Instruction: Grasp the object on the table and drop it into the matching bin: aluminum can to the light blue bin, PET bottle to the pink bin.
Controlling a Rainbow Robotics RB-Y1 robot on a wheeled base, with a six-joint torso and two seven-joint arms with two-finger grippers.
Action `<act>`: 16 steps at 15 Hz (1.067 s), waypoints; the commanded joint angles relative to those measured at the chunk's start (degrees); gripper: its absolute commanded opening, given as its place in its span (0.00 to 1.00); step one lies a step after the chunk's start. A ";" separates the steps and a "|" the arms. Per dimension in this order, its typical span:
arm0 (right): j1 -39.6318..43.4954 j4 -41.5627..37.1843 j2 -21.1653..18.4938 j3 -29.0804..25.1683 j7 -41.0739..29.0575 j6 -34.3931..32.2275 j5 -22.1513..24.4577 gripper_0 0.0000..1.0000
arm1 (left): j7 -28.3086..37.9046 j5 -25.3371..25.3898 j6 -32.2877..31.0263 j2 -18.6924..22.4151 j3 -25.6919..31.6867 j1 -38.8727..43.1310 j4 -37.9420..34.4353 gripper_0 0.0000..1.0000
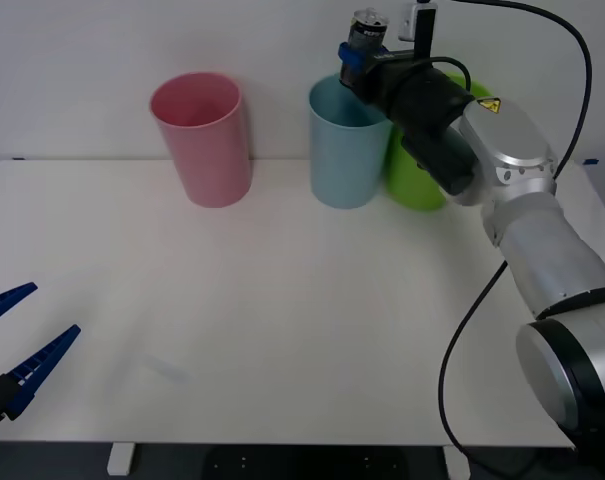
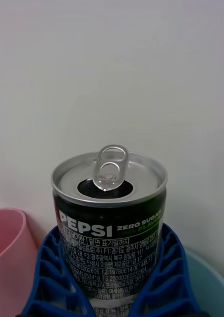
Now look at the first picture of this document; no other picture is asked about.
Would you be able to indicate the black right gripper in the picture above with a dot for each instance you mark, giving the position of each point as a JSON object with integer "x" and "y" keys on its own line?
{"x": 382, "y": 80}

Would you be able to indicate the silver and black drink can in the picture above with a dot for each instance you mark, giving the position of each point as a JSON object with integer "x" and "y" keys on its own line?
{"x": 367, "y": 34}

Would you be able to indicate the silver and black right arm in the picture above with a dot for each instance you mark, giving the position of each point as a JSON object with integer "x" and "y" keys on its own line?
{"x": 542, "y": 240}

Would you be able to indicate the pale blue plastic bin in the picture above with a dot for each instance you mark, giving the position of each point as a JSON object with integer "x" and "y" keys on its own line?
{"x": 342, "y": 165}

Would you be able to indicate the green plastic bin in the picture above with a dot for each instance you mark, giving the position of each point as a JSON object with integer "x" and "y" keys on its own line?
{"x": 407, "y": 187}

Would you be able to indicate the white table leg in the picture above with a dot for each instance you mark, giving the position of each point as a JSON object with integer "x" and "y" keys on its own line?
{"x": 119, "y": 459}
{"x": 454, "y": 465}

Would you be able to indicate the pink plastic bin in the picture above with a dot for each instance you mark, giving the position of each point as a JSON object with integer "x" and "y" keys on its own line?
{"x": 207, "y": 160}

